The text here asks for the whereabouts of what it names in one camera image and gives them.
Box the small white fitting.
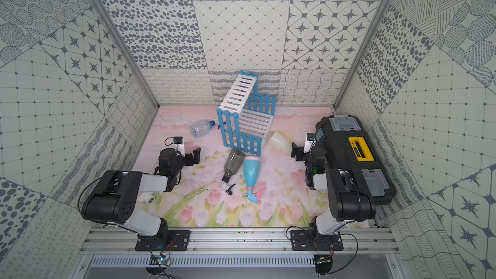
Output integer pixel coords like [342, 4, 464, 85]
[138, 193, 155, 204]

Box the blue and white slatted shelf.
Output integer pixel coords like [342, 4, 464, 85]
[217, 71, 276, 156]

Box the blue pink watering bottle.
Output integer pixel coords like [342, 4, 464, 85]
[244, 156, 264, 204]

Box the clear blue spray bottle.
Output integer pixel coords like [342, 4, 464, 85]
[190, 120, 218, 138]

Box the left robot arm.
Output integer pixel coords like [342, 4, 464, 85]
[79, 147, 201, 252]

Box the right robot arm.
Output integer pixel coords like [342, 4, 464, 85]
[290, 142, 375, 252]

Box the black yellow toolbox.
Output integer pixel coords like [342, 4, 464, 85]
[315, 115, 396, 205]

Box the aluminium mounting rail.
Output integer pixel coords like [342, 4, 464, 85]
[80, 227, 400, 254]

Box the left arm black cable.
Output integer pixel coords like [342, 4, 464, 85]
[76, 176, 129, 226]

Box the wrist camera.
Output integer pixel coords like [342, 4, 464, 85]
[173, 136, 185, 156]
[304, 133, 316, 153]

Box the white pink watering bottle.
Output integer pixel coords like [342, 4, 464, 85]
[267, 131, 292, 154]

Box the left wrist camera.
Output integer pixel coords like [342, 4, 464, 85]
[173, 136, 185, 156]

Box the pink floral table mat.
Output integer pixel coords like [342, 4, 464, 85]
[125, 104, 371, 229]

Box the small green circuit board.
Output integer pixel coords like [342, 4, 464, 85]
[151, 255, 171, 267]

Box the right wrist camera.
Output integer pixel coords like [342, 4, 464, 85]
[304, 133, 316, 153]

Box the smoky grey spray bottle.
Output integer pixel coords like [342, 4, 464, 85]
[221, 149, 246, 196]

